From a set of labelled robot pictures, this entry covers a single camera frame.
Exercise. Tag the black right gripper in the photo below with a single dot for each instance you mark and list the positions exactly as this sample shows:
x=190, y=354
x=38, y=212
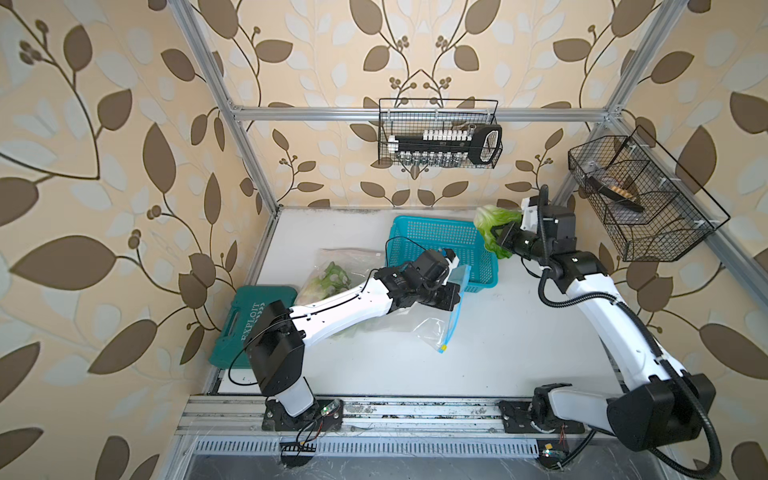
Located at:
x=512, y=228

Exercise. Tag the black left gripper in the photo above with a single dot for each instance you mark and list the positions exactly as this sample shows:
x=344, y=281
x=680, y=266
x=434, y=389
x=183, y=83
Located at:
x=448, y=297

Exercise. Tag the clear blue-zip zipper bag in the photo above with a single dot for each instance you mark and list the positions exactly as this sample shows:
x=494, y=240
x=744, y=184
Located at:
x=432, y=326

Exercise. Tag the small chinese cabbage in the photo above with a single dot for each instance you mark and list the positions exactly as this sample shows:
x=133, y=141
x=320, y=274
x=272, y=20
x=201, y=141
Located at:
x=489, y=221

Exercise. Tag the pink dotted zipper bag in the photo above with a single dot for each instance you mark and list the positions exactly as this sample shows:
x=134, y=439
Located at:
x=356, y=262

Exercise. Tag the large chinese cabbage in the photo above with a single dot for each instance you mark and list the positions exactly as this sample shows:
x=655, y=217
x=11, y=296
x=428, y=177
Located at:
x=326, y=282

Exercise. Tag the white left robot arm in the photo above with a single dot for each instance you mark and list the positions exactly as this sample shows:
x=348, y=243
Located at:
x=275, y=346

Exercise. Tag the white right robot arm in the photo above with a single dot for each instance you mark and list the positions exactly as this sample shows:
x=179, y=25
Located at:
x=662, y=403

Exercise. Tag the dark tool in basket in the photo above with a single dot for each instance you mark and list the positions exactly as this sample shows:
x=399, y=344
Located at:
x=616, y=194

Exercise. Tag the black socket wrench set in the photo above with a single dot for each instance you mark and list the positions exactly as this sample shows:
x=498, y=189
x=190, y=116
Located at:
x=476, y=146

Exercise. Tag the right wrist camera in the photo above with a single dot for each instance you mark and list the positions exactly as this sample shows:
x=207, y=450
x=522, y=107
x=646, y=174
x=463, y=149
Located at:
x=559, y=221

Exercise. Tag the black wire basket right wall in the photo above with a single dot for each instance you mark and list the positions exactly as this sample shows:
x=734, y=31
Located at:
x=679, y=211

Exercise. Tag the black wire basket wall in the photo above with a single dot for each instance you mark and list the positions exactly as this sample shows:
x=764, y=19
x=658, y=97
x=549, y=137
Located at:
x=413, y=115
x=679, y=211

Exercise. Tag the black wire basket back wall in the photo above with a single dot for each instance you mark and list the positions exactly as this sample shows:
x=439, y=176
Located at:
x=413, y=115

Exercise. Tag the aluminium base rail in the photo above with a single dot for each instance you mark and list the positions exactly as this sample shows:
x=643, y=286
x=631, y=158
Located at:
x=399, y=427

